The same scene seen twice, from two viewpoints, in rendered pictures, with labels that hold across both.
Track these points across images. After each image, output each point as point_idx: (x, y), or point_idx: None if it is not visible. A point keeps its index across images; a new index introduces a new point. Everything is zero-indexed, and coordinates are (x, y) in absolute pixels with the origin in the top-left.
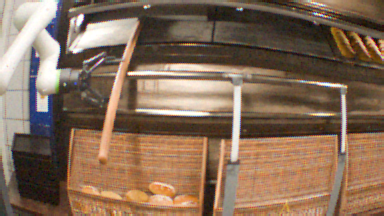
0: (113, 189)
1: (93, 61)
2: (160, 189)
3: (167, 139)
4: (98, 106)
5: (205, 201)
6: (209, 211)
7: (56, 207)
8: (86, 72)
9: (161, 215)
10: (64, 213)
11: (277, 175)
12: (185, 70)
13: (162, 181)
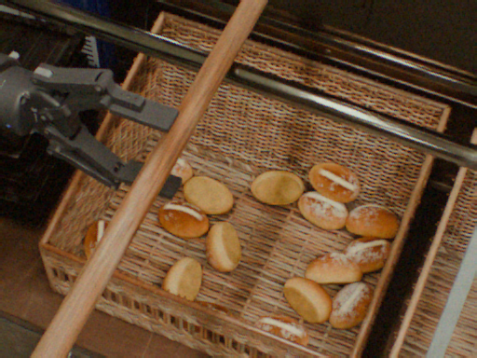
0: (238, 148)
1: (66, 89)
2: (327, 189)
3: (374, 89)
4: (105, 185)
5: (423, 200)
6: (413, 259)
7: (23, 238)
8: (50, 103)
9: (264, 350)
10: (33, 270)
11: None
12: (379, 116)
13: (345, 157)
